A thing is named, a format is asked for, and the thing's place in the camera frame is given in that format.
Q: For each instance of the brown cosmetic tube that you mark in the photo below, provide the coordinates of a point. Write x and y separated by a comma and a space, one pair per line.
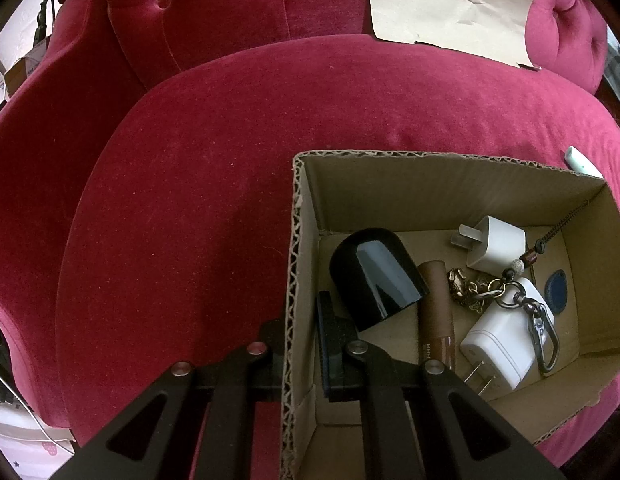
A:
437, 310

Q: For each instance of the red velvet tufted armchair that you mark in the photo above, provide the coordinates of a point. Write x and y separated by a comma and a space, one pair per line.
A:
189, 185

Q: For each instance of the brown paper sheet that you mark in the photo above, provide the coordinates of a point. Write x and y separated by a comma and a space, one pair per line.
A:
440, 5

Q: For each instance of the white two-prong charger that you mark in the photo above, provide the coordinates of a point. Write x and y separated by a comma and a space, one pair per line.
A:
495, 345

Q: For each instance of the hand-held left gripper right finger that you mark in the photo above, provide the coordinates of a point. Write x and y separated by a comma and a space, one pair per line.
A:
332, 365

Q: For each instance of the small brown box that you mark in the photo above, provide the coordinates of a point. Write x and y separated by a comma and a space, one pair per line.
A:
20, 71

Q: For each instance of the white oblong key fob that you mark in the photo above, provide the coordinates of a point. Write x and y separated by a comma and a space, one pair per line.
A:
580, 160

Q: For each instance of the white square charger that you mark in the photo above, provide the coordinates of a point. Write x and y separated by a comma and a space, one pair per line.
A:
497, 242

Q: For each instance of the blue oval tag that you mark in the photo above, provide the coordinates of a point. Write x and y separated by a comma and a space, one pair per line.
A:
557, 292

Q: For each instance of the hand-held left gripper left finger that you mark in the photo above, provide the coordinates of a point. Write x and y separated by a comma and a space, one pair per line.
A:
270, 360

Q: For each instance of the cardboard box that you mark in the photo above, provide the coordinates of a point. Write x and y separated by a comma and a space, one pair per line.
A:
390, 200

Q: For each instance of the glossy black cap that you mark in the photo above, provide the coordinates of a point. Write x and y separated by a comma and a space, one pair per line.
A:
375, 280

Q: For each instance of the grey plaid blanket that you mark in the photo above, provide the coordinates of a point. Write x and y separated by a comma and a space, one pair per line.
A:
617, 65

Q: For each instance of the pink star print cloth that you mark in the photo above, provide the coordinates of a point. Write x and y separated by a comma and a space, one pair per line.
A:
24, 455

